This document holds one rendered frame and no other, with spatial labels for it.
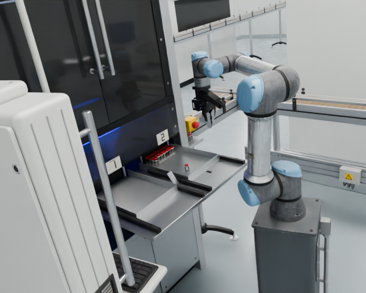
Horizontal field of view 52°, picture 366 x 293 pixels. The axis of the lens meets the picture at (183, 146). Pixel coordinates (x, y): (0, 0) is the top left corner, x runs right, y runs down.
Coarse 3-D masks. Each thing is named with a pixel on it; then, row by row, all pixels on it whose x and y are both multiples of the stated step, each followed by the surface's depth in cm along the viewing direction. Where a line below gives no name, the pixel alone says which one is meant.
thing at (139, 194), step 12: (120, 180) 188; (132, 180) 186; (144, 180) 184; (156, 180) 178; (120, 192) 177; (132, 192) 175; (144, 192) 173; (156, 192) 172; (168, 192) 166; (120, 204) 167; (132, 204) 166; (144, 204) 164; (156, 204) 161
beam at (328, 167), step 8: (272, 152) 267; (280, 152) 264; (288, 152) 262; (296, 152) 260; (304, 152) 258; (272, 160) 270; (288, 160) 261; (296, 160) 257; (304, 160) 253; (312, 160) 249; (320, 160) 245; (328, 160) 244; (336, 160) 242; (344, 160) 241; (352, 160) 239; (304, 168) 255; (312, 168) 252; (320, 168) 249; (328, 168) 244; (336, 168) 240; (360, 168) 230; (328, 176) 246; (336, 176) 242; (360, 184) 234
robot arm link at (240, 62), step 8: (232, 56) 160; (240, 56) 157; (248, 56) 162; (232, 64) 160; (240, 64) 154; (248, 64) 150; (256, 64) 146; (264, 64) 142; (240, 72) 157; (248, 72) 149; (256, 72) 144; (264, 72) 139; (288, 72) 126; (296, 72) 130; (288, 80) 124; (296, 80) 126; (296, 88) 126
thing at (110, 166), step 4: (112, 160) 172; (116, 160) 174; (120, 160) 176; (108, 164) 170; (112, 164) 172; (116, 164) 174; (120, 164) 176; (108, 168) 171; (112, 168) 172; (116, 168) 174; (108, 172) 171; (112, 172) 173
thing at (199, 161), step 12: (180, 156) 203; (192, 156) 201; (204, 156) 199; (216, 156) 190; (144, 168) 194; (156, 168) 188; (168, 168) 193; (180, 168) 191; (192, 168) 189; (204, 168) 184
